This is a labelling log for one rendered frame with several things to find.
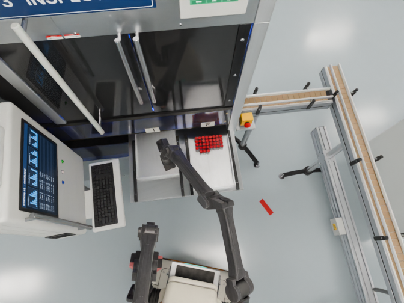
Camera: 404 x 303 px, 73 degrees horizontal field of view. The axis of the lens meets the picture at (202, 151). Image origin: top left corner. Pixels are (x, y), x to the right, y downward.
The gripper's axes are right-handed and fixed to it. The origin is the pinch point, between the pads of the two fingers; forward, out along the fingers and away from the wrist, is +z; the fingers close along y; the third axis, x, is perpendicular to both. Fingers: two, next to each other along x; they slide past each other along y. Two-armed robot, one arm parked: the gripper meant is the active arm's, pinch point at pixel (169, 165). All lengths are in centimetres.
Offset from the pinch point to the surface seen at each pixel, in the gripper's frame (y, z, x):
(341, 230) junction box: -81, 37, -96
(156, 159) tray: 7.9, 4.2, 6.0
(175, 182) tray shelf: -10.6, 4.2, 0.4
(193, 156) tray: 0.9, 4.2, -16.9
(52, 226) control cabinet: -16, -30, 61
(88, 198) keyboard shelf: 3, 12, 55
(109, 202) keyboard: -5.4, 9.3, 42.5
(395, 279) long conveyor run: -108, -2, -90
